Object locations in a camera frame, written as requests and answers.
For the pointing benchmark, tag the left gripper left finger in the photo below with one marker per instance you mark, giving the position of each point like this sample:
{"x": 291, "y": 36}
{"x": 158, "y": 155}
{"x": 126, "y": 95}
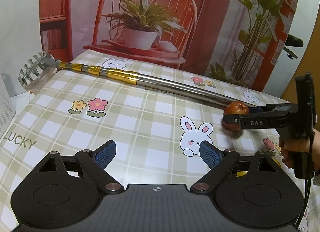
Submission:
{"x": 93, "y": 164}

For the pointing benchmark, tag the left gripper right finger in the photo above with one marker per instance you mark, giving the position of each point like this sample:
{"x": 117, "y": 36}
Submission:
{"x": 221, "y": 165}

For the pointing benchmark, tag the person right hand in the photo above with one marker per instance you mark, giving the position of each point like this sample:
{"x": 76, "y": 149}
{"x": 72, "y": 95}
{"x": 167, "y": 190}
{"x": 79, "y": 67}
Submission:
{"x": 301, "y": 145}

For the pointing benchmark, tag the wooden board panel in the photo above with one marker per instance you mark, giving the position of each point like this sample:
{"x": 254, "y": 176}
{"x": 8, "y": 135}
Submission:
{"x": 309, "y": 63}

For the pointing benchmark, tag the checkered bunny tablecloth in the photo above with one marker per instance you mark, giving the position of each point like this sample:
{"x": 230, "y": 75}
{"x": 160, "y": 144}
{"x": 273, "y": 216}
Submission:
{"x": 157, "y": 136}

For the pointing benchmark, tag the black stand with knob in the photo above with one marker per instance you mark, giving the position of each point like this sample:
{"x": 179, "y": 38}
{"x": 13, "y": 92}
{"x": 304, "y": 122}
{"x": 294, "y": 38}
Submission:
{"x": 292, "y": 41}

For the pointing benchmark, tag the white perforated plastic basket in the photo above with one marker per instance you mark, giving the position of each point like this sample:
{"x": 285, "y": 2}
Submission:
{"x": 7, "y": 111}

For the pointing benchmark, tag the telescopic metal back scratcher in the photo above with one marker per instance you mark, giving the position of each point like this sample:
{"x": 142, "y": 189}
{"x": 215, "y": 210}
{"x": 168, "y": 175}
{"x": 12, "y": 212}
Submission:
{"x": 42, "y": 62}

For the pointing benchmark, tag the printed room backdrop cloth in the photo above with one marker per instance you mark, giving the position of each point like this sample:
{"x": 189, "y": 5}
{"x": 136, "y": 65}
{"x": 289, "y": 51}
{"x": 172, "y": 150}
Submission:
{"x": 236, "y": 41}

